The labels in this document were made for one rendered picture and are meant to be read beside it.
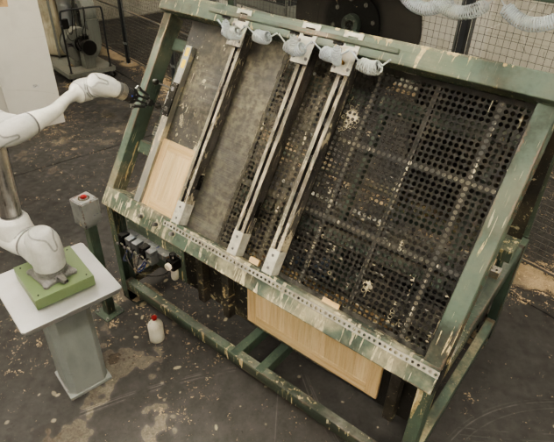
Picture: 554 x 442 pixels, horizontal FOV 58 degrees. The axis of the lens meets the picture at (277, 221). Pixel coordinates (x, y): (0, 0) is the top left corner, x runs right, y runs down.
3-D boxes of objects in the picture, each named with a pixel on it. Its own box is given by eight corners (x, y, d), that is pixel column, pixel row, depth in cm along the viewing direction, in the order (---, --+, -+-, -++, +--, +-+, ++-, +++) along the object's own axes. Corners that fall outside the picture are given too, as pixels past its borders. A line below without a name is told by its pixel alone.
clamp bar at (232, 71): (176, 220, 284) (145, 217, 263) (249, 16, 268) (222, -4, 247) (188, 226, 279) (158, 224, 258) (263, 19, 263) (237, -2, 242)
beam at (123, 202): (114, 204, 320) (100, 203, 311) (120, 187, 319) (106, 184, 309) (436, 390, 210) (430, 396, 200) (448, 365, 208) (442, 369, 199)
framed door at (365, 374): (250, 317, 310) (247, 319, 308) (249, 247, 278) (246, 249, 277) (377, 396, 265) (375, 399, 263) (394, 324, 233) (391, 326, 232)
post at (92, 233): (103, 311, 344) (81, 223, 302) (110, 307, 348) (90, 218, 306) (109, 316, 341) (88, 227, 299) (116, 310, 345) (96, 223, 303)
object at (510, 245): (383, 213, 283) (410, 63, 235) (395, 202, 293) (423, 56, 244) (507, 264, 248) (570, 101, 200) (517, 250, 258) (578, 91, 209)
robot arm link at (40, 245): (48, 280, 242) (39, 245, 229) (22, 267, 248) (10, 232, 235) (74, 260, 254) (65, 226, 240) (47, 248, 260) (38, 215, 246)
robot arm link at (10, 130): (35, 112, 211) (12, 105, 215) (-1, 130, 198) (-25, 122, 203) (43, 139, 219) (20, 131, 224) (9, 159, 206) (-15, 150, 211)
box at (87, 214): (74, 224, 301) (68, 198, 291) (92, 215, 309) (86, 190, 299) (86, 231, 295) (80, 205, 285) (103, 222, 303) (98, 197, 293)
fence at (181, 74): (138, 200, 301) (133, 199, 297) (190, 47, 288) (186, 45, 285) (144, 203, 298) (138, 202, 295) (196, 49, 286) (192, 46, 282)
